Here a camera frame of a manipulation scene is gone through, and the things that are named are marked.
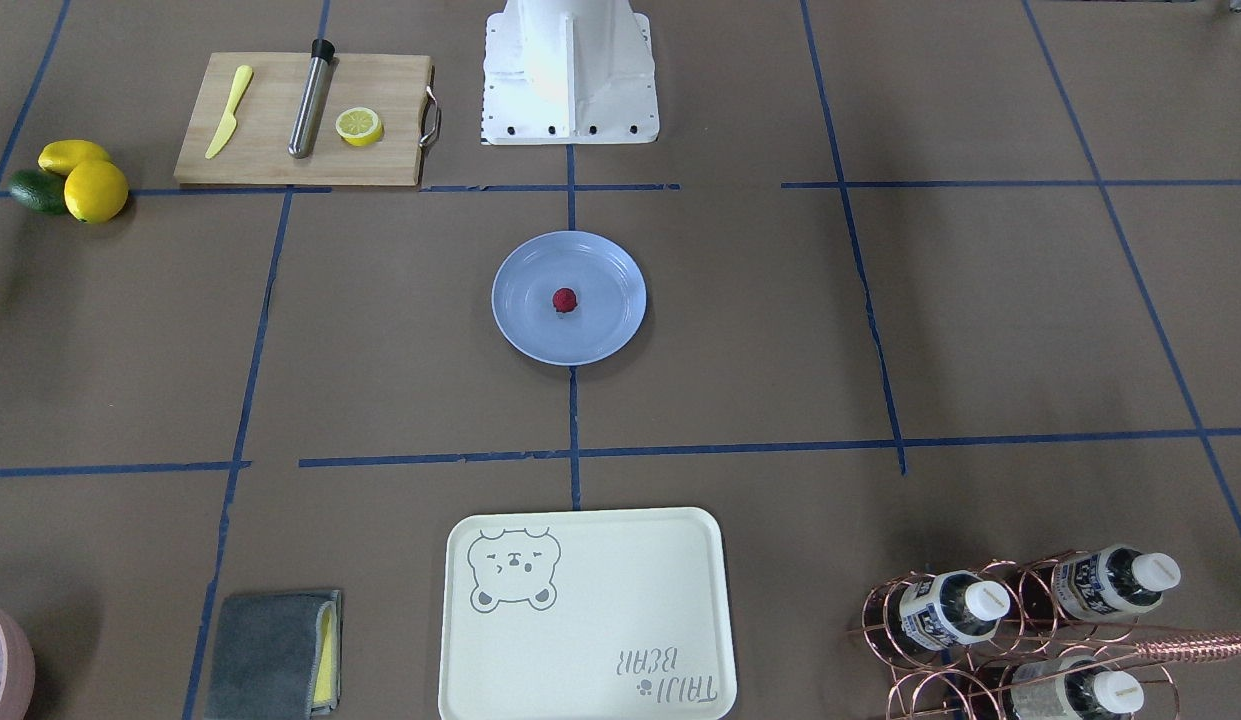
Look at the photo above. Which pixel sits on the red strawberry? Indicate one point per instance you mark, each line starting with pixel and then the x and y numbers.
pixel 564 301

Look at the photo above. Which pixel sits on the yellow plastic knife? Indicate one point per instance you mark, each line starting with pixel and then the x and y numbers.
pixel 228 122

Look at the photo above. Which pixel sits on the tea bottle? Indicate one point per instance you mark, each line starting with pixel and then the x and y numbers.
pixel 1117 582
pixel 1071 687
pixel 958 608

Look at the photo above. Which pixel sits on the cream bear tray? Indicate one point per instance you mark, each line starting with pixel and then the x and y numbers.
pixel 604 614

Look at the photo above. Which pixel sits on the grey folded cloth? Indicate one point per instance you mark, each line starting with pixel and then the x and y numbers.
pixel 277 656

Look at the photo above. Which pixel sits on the pink bowl of ice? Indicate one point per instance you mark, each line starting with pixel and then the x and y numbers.
pixel 17 669

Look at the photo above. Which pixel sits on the green lime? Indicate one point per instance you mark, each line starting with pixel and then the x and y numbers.
pixel 39 190

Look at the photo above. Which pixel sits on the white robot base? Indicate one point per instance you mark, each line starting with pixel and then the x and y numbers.
pixel 568 73

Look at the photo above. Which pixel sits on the steel muddler rod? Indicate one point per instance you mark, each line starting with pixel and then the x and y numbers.
pixel 307 120

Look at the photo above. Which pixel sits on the oval yellow lemon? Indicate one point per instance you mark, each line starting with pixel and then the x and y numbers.
pixel 62 156

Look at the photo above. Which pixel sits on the copper wire bottle rack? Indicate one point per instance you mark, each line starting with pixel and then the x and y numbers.
pixel 945 684

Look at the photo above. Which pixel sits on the blue plate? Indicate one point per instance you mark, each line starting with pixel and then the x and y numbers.
pixel 612 298

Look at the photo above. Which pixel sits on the tea bottle bottom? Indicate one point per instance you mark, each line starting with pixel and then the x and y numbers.
pixel 1071 687

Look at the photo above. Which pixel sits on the round yellow lemon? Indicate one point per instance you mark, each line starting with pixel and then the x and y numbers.
pixel 95 191

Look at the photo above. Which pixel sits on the lemon half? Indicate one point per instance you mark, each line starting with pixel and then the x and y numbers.
pixel 359 127

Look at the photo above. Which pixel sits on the copper bar spoon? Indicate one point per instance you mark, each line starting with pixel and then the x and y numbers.
pixel 1195 648

